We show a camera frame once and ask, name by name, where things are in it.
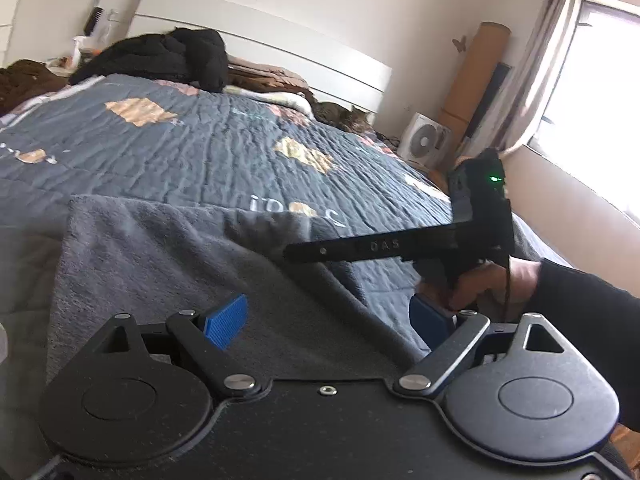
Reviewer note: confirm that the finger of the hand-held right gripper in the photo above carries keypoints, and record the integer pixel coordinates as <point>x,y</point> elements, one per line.
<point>320,252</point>

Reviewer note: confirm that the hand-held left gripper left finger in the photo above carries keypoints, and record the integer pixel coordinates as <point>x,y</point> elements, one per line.
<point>227,320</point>

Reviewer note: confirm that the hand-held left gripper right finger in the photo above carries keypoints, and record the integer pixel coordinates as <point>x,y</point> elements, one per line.
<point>425,317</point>

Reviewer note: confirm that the grey fleece garment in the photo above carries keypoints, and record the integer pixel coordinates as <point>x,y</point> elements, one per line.
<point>175,260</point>

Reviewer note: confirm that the person's right forearm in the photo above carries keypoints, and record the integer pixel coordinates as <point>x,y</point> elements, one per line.
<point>590,320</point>

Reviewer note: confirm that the person's right hand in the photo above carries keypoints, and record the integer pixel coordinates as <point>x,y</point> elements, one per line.
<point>485,290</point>

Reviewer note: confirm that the wooden nightstand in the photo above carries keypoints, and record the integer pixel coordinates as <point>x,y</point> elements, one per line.
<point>437,179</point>

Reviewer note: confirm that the white box fan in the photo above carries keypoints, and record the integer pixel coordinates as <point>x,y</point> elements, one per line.
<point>422,140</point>

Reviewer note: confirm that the dark flat board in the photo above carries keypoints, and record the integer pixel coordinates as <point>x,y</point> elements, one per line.
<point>492,100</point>

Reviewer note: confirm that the tabby cat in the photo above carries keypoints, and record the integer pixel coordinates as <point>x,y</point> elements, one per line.
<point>345,117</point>

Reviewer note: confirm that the white pillow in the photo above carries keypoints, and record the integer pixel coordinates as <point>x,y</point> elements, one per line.
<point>280,101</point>

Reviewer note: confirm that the blue-grey printed quilt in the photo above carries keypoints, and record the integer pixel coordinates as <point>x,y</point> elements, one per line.
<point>200,150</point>

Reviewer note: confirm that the window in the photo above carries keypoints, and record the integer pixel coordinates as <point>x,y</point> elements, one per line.
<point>600,100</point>

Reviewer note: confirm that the beige curtain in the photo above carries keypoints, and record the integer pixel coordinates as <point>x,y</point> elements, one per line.
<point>540,50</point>

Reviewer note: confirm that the brown folded blankets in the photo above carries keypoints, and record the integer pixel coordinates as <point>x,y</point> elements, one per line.
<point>270,77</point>

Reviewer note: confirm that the white headboard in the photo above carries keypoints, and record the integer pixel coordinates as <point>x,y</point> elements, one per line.
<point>280,35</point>

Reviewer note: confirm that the black jacket pile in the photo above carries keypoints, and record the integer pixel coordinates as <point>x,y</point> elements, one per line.
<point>165,55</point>

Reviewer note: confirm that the white spray bottle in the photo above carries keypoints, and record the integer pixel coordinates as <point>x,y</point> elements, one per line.
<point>76,52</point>

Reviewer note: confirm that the brown fuzzy blanket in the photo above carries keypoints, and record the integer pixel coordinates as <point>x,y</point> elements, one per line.
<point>27,82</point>

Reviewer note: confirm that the black hairbrush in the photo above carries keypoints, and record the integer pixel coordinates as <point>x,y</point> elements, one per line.
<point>92,22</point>

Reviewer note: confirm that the butterfly wall decoration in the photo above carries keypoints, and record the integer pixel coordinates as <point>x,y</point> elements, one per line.
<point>459,43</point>

